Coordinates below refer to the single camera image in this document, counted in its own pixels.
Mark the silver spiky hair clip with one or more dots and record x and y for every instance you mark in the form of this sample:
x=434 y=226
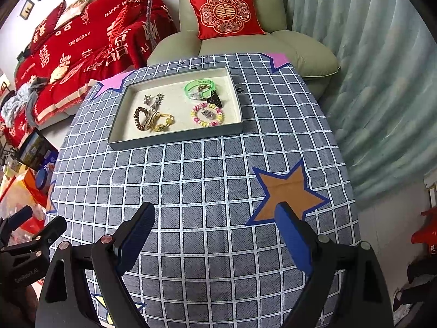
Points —
x=158 y=99

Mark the dark printed box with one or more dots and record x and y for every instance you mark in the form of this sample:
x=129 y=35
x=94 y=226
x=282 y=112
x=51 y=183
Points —
x=34 y=148

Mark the red plastic stool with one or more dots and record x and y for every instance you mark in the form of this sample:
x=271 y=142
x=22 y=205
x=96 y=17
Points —
x=425 y=234

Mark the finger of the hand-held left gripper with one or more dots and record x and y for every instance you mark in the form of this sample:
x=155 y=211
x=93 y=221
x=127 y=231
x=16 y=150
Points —
x=17 y=220
x=51 y=229

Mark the red sofa pillow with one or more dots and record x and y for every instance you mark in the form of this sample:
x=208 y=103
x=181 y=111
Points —
x=46 y=27

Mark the cream plush toy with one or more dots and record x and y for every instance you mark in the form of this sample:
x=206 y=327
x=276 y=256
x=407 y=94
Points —
x=59 y=72

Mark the grey clothes pile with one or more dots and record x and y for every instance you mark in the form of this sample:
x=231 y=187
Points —
x=18 y=100

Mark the cream jewelry tray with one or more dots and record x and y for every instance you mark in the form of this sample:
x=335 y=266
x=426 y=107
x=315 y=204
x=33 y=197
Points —
x=177 y=128

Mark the pale green armchair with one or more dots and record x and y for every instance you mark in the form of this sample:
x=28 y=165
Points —
x=297 y=51

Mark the black object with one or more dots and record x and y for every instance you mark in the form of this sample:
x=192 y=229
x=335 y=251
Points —
x=421 y=271
x=413 y=300

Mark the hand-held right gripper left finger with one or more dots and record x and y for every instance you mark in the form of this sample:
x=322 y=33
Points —
x=136 y=232

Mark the orange box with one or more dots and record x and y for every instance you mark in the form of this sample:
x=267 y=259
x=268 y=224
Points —
x=22 y=186

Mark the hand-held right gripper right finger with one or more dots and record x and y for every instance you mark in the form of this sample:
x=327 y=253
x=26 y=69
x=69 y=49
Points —
x=293 y=239

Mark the grey checked tablecloth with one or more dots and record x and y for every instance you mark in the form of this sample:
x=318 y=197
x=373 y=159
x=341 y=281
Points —
x=205 y=184

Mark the photo print pillow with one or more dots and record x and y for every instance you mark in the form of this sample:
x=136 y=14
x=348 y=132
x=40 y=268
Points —
x=76 y=6

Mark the blue round tin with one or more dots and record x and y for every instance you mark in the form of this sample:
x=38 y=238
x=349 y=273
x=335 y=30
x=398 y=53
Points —
x=43 y=179

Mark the red printed sofa blanket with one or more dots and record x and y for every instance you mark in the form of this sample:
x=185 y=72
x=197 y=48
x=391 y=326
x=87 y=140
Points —
x=102 y=34

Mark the small silver hair clip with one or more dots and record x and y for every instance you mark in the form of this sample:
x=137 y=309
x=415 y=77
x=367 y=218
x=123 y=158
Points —
x=147 y=99

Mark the red embroidered cushion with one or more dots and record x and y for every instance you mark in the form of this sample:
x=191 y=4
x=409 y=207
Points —
x=225 y=13

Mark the silver pendant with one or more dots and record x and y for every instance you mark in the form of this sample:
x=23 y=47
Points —
x=209 y=113

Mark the black hair claw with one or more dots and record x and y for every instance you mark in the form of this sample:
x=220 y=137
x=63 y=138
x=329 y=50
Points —
x=214 y=99

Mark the white cabinet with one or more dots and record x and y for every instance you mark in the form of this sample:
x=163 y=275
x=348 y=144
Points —
x=431 y=188

